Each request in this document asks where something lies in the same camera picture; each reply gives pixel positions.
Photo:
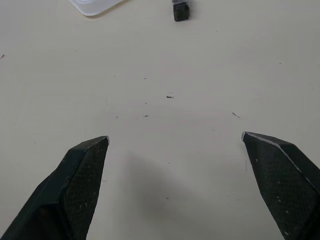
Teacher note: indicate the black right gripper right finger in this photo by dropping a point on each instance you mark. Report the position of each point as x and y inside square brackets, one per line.
[285, 185]

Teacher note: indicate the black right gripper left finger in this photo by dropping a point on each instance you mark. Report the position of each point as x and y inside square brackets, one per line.
[67, 190]

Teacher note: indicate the black eraser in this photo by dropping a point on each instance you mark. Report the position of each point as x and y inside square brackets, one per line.
[181, 12]

